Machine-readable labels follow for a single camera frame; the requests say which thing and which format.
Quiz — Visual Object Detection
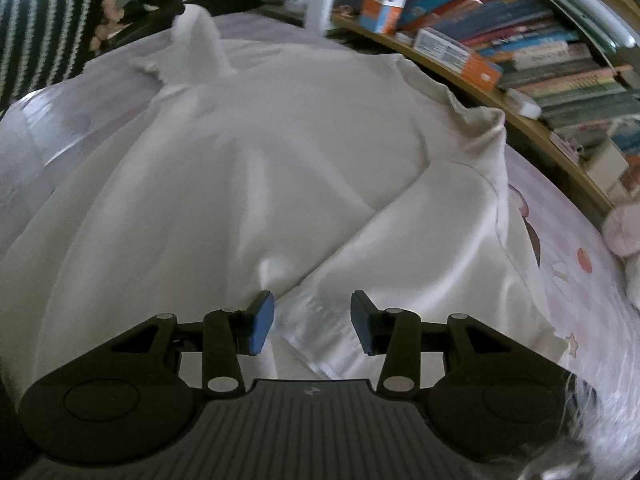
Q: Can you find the white t-shirt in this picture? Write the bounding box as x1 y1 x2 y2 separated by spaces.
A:
1 10 566 398

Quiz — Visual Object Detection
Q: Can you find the pink checkered cartoon bedsheet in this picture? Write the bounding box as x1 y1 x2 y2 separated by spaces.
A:
1 14 639 414

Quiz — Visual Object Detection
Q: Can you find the pink plush toy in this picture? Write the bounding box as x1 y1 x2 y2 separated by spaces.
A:
602 202 640 309

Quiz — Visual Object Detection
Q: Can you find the small white box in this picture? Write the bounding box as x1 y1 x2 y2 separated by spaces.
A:
503 89 542 120

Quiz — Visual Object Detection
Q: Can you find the orange white flat box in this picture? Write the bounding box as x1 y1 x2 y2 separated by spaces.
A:
413 28 502 91

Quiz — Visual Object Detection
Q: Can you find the row of books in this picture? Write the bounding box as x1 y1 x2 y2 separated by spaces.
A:
396 0 639 156

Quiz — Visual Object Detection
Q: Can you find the wooden bookshelf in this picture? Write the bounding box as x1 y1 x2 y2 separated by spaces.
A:
330 11 615 221

